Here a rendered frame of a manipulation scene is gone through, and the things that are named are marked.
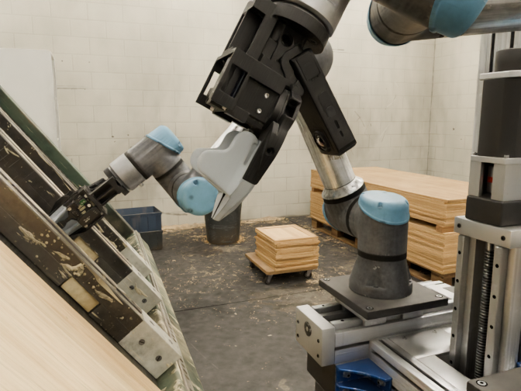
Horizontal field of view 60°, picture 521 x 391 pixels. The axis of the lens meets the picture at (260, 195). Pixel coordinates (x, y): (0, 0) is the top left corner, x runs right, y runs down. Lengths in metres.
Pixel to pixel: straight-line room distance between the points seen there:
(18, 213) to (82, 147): 5.05
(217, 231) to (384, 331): 4.23
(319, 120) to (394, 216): 0.62
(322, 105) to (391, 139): 7.03
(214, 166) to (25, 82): 4.23
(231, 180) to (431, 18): 0.25
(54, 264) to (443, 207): 3.47
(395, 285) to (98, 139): 5.20
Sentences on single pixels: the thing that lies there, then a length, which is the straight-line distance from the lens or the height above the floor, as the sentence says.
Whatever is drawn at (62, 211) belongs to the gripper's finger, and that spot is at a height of 1.26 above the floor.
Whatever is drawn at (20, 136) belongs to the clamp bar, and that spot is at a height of 1.39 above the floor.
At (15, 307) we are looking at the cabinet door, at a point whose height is 1.19.
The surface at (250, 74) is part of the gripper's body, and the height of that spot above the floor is 1.49.
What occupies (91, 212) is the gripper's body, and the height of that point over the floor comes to 1.26.
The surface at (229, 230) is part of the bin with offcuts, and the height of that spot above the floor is 0.18.
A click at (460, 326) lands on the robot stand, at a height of 1.02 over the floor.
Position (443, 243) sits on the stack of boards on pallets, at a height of 0.41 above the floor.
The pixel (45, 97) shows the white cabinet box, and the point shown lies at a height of 1.64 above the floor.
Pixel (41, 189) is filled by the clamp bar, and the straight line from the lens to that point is 1.29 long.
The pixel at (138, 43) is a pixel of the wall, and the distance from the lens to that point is 6.09.
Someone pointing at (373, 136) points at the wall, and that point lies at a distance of 7.30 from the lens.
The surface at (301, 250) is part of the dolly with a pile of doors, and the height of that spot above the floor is 0.29.
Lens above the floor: 1.45
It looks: 10 degrees down
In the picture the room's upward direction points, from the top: straight up
